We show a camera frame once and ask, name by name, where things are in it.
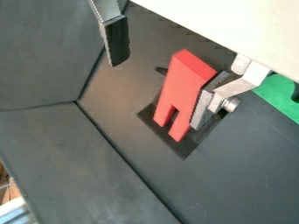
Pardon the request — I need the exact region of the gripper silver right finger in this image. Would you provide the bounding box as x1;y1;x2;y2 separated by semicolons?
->
191;54;271;130

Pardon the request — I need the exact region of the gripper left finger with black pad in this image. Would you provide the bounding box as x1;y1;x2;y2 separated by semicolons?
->
87;0;132;67

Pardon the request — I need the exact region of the green shape-sorter board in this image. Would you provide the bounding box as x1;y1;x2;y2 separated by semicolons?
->
253;73;299;124

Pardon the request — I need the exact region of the red double-square block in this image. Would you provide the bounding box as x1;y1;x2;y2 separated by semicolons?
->
154;49;218;142

